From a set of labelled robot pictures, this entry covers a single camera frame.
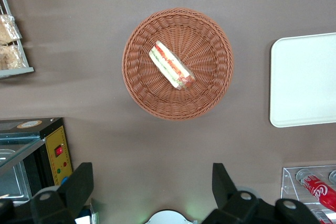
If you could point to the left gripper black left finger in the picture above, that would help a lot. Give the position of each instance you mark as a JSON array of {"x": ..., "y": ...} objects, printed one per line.
[{"x": 73, "y": 195}]

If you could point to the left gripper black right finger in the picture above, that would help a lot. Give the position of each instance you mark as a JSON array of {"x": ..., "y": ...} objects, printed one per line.
[{"x": 231, "y": 197}]

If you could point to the triangle sandwich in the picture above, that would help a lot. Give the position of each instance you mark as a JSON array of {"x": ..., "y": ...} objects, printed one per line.
[{"x": 170, "y": 65}]

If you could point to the cream plastic tray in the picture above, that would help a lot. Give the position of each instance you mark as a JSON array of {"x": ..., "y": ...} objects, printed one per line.
[{"x": 302, "y": 82}]

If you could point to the tray of packaged snacks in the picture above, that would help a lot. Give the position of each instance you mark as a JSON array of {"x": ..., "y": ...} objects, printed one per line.
[{"x": 15, "y": 72}]

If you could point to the large round brown wicker basket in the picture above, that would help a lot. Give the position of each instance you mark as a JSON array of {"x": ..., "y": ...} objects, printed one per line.
[{"x": 204, "y": 51}]

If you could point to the black food warmer yellow panel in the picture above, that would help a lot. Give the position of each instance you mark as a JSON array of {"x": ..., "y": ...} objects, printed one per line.
[{"x": 56, "y": 140}]

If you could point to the clear acrylic bottle rack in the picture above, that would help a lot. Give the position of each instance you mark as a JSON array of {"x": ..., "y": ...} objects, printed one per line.
[{"x": 288, "y": 182}]

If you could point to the steel warmer pan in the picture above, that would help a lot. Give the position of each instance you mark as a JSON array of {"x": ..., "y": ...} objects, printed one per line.
[{"x": 13, "y": 182}]

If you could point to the clear rice cracker bag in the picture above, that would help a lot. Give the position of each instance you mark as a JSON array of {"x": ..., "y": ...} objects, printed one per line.
[
  {"x": 10, "y": 57},
  {"x": 8, "y": 28}
]

